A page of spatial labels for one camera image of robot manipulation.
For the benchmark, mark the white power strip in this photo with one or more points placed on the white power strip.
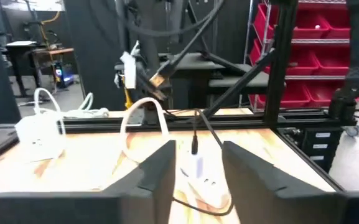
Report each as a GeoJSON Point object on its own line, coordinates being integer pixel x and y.
{"type": "Point", "coordinates": [210, 189]}

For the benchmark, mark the small white bracket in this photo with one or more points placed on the small white bracket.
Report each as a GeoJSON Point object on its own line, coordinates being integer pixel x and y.
{"type": "Point", "coordinates": [129, 70]}

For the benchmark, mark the light blue USB charger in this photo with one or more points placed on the light blue USB charger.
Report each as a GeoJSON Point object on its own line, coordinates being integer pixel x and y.
{"type": "Point", "coordinates": [198, 165]}

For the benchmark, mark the metal rack with red bins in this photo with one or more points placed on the metal rack with red bins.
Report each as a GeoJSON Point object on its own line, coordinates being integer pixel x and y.
{"type": "Point", "coordinates": [316, 59]}

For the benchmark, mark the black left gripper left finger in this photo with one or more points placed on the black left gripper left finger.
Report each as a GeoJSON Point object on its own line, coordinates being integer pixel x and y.
{"type": "Point", "coordinates": [73, 208]}

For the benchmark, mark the mint green cube socket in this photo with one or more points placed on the mint green cube socket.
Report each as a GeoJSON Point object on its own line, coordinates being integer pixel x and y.
{"type": "Point", "coordinates": [39, 137]}

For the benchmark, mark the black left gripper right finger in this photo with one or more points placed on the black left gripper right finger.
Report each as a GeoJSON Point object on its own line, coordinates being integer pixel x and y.
{"type": "Point", "coordinates": [291, 208]}

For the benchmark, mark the black drawer cabinet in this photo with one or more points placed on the black drawer cabinet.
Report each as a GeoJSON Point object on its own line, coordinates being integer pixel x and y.
{"type": "Point", "coordinates": [310, 149]}

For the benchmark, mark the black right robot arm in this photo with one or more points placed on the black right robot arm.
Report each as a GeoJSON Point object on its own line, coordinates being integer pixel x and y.
{"type": "Point", "coordinates": [145, 81]}

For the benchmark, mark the black desk with wooden top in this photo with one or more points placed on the black desk with wooden top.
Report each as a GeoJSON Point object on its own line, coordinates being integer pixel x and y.
{"type": "Point", "coordinates": [20, 46]}

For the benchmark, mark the desktop computer with lights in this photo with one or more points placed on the desktop computer with lights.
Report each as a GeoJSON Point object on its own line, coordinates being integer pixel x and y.
{"type": "Point", "coordinates": [61, 74]}

